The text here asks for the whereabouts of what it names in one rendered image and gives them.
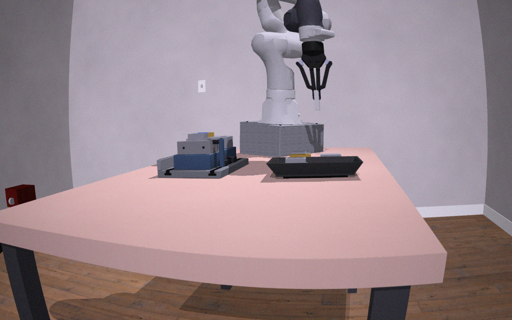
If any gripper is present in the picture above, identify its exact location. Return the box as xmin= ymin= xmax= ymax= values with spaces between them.
xmin=296 ymin=41 xmax=332 ymax=110

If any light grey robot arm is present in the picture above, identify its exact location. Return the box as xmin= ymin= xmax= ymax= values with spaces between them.
xmin=251 ymin=0 xmax=335 ymax=124

